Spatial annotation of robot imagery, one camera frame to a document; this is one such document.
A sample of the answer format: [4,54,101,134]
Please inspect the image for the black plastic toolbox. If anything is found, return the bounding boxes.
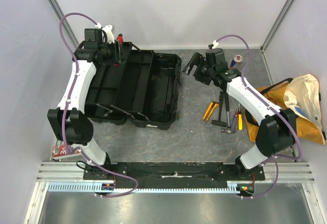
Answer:
[85,42,182,130]

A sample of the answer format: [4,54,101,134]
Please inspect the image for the yellow tote bag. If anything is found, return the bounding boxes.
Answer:
[258,74,326,145]

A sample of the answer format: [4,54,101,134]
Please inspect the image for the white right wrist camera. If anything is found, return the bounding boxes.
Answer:
[208,40,219,49]

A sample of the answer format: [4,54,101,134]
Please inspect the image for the red handled pliers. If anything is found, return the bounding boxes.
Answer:
[114,34,123,66]

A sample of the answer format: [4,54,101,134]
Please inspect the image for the blue yellow screwdriver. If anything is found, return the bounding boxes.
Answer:
[231,103,240,133]

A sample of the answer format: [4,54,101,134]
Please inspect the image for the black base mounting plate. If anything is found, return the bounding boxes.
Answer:
[83,161,266,187]

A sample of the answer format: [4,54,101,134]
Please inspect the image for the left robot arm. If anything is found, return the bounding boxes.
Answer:
[47,23,124,180]

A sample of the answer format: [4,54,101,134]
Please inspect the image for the aluminium front frame rail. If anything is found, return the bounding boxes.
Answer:
[37,162,315,184]

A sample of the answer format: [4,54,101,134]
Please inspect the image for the red white small box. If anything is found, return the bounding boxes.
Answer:
[52,144,81,160]

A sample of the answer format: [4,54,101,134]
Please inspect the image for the yellow handled screwdriver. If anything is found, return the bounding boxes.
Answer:
[238,105,243,131]

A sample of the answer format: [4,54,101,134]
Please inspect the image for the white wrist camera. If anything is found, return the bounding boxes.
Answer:
[208,40,219,49]
[95,23,114,44]

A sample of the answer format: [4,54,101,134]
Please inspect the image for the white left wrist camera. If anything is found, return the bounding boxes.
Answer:
[95,23,114,44]

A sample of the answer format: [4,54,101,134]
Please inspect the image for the black t-handle wrench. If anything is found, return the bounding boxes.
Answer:
[211,91,227,127]

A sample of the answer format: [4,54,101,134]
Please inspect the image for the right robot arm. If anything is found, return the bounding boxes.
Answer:
[183,48,297,180]

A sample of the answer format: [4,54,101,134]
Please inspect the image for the red bull can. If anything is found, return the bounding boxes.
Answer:
[229,55,244,68]

